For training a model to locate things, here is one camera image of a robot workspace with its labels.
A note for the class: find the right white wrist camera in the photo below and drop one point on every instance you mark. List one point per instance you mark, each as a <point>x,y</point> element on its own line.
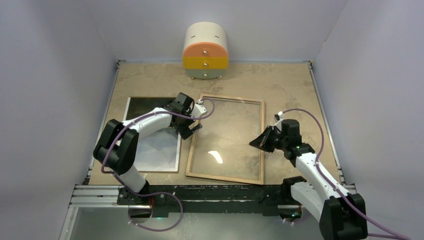
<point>278,117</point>

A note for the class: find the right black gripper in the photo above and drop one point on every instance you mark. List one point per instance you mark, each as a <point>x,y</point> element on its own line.
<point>262,141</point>

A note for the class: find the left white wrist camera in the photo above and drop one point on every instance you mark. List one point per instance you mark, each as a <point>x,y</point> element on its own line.
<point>199,110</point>

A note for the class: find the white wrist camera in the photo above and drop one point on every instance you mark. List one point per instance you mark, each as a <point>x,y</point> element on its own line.
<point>278,117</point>
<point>199,110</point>

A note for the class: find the round three-drawer mini cabinet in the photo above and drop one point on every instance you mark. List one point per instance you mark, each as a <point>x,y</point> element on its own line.
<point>205,53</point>

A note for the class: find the black wooden picture frame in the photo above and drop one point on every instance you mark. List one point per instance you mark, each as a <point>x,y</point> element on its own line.
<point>220,150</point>

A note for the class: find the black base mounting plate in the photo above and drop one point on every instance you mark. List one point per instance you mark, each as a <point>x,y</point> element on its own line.
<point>267,200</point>

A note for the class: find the glossy photo print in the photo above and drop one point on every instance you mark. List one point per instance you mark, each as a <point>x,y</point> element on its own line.
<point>159,151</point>

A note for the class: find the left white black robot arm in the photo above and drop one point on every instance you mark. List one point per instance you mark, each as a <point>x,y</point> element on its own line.
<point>117,145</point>

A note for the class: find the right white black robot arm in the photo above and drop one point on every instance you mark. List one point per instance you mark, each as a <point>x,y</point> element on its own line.
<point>337,211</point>

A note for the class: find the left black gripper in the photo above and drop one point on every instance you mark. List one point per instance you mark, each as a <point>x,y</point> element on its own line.
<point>187,132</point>

